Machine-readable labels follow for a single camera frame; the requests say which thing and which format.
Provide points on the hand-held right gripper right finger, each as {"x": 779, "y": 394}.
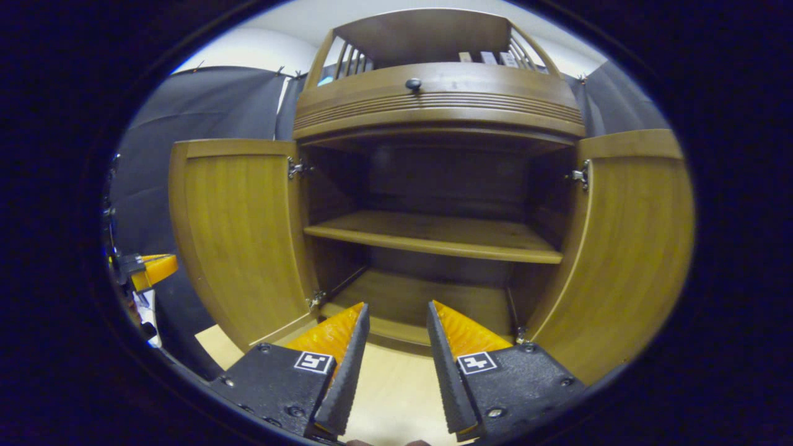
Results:
{"x": 445, "y": 378}

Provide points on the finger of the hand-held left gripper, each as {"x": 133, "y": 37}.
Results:
{"x": 155, "y": 271}

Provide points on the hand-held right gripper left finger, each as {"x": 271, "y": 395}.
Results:
{"x": 350, "y": 378}

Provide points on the wooden shoe cabinet door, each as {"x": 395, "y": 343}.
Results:
{"x": 626, "y": 260}
{"x": 241, "y": 235}

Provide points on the wooden double-door shoe cabinet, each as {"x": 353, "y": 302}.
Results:
{"x": 433, "y": 186}

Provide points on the metal door hinge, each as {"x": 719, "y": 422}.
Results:
{"x": 579, "y": 175}
{"x": 296, "y": 167}
{"x": 316, "y": 300}
{"x": 519, "y": 335}

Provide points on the blue and white book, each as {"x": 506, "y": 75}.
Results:
{"x": 148, "y": 319}

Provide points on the wooden inner shelf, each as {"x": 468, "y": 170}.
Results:
{"x": 433, "y": 235}

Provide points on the black backdrop cloth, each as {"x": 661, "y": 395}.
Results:
{"x": 204, "y": 105}

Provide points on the wooden ribbed drawer front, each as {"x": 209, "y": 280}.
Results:
{"x": 446, "y": 102}

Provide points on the black round drawer knob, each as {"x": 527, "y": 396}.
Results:
{"x": 413, "y": 84}

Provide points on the purple upright book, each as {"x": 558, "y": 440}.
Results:
{"x": 489, "y": 58}

